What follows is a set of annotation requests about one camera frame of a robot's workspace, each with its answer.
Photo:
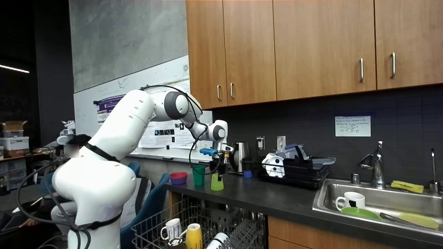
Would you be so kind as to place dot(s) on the plain white mug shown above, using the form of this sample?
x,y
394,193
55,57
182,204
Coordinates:
x,y
173,230

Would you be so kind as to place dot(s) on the stainless steel kettle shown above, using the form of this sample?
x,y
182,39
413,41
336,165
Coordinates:
x,y
239,157

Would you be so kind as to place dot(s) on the stainless steel sink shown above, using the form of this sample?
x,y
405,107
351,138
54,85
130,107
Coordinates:
x,y
395,203

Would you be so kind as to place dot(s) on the chrome kitchen faucet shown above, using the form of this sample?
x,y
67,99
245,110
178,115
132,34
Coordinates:
x,y
375,167

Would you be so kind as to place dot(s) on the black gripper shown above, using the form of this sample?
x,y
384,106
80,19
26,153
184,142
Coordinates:
x,y
220,154

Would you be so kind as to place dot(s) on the whiteboard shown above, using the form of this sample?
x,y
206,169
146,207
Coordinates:
x,y
152,78

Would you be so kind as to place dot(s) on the yellow-green plastic cup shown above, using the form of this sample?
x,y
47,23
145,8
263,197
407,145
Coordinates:
x,y
217,183

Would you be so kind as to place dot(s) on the yellow sponge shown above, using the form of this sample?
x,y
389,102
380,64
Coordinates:
x,y
407,187

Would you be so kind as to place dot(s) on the research poster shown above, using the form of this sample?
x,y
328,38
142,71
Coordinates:
x,y
160,136

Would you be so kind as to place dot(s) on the white mug with dark inside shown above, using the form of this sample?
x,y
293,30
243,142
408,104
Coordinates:
x,y
350,201

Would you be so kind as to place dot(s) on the wooden lower cabinet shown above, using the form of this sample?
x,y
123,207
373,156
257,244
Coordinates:
x,y
322,237

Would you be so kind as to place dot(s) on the small blue cup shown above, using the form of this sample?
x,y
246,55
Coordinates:
x,y
247,175

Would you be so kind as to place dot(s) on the cardboard box on shelf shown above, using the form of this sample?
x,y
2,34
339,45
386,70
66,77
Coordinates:
x,y
13,128

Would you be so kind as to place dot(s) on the white paper note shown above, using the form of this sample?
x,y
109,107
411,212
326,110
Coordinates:
x,y
353,127

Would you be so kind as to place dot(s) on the white mug with dark band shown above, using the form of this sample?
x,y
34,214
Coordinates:
x,y
218,241

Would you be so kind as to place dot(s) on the chrome sink sprayer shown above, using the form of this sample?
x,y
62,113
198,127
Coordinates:
x,y
433,171

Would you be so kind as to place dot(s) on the green plate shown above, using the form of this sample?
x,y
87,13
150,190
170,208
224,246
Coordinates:
x,y
361,214

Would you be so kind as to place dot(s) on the blue office chair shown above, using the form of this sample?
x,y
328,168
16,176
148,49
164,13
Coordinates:
x,y
146,208

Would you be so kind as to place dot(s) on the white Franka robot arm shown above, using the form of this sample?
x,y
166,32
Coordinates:
x,y
114,147

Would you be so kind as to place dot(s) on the cream yellow mug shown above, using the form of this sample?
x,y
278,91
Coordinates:
x,y
193,236

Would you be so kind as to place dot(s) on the black dish drying rack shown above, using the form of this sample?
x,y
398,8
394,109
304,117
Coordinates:
x,y
299,174

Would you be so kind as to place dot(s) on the white wall outlet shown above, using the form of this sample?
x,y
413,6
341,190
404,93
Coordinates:
x,y
260,143
281,142

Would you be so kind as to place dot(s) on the wooden upper cabinets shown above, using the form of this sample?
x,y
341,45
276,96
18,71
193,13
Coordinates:
x,y
312,46

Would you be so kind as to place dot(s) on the dark green plastic cup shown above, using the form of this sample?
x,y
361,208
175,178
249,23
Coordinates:
x,y
198,176

